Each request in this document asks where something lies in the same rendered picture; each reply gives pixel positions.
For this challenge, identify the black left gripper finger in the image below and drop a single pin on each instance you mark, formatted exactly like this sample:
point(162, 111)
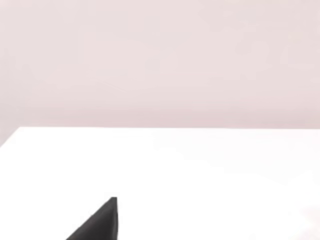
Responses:
point(102, 223)

